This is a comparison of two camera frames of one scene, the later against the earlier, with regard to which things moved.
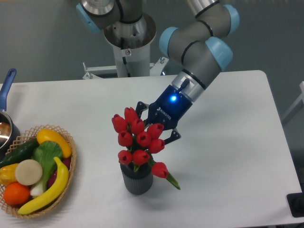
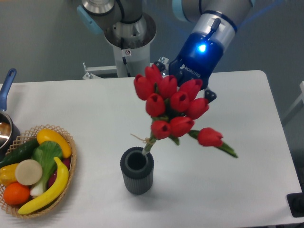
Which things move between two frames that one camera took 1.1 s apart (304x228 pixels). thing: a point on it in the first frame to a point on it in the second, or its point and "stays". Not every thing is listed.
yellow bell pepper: [45, 135] stays
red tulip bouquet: [141, 139] to [174, 107]
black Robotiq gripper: [167, 110] to [200, 55]
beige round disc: [28, 172] stays
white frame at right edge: [301, 97] stays
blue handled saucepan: [9, 131] stays
